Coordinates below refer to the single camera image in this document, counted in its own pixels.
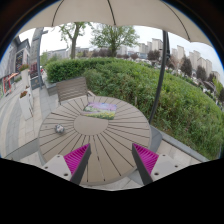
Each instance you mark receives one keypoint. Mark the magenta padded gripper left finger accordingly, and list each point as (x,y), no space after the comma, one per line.
(70,167)

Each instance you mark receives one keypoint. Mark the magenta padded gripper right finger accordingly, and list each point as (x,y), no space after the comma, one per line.
(152,166)

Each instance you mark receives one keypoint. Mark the round slatted outdoor table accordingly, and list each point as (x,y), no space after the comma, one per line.
(111,140)

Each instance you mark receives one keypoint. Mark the green hedge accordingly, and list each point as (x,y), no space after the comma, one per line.
(181,110)

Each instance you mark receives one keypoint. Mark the grey slatted patio chair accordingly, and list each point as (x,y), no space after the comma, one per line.
(72,88)

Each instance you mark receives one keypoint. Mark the white planter with flowers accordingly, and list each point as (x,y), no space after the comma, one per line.
(27,103)

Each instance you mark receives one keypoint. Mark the dark curved umbrella pole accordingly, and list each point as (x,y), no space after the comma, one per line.
(165,56)

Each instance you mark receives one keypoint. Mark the beige patio umbrella canopy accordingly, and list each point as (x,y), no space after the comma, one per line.
(150,13)

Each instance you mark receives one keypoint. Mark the grey street lamp post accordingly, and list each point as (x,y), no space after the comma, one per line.
(38,39)

